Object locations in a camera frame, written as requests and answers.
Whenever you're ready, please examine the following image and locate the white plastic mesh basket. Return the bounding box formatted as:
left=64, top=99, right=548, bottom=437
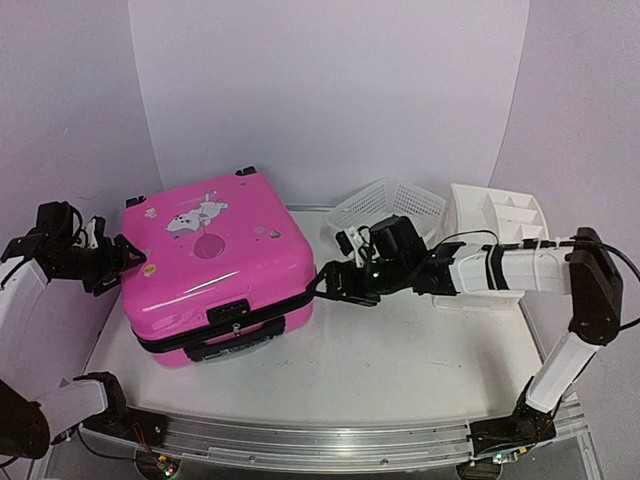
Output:
left=325, top=177, right=446, bottom=247

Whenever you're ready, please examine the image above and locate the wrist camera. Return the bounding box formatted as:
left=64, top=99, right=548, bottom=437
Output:
left=80, top=216, right=106, bottom=250
left=335, top=227, right=371, bottom=268

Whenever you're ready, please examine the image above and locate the pink cartoon suitcase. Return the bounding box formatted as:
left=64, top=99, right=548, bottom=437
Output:
left=121, top=167, right=316, bottom=368

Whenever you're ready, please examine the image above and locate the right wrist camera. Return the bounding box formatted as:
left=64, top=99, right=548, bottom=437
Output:
left=335, top=227, right=371, bottom=268

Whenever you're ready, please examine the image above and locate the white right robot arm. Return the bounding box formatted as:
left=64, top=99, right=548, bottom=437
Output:
left=309, top=216, right=638, bottom=452

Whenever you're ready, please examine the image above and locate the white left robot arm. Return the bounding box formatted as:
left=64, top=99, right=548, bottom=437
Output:
left=1, top=201, right=147, bottom=462

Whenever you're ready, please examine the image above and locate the white drawer desk organizer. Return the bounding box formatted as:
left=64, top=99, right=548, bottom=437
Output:
left=432, top=184, right=549, bottom=312

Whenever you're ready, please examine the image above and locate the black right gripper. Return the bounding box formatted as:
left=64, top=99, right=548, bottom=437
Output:
left=307, top=258, right=410, bottom=308

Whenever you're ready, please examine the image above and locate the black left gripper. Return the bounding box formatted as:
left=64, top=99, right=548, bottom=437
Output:
left=53, top=233, right=147, bottom=296

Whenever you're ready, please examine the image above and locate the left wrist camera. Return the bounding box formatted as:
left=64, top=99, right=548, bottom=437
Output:
left=80, top=216, right=106, bottom=250

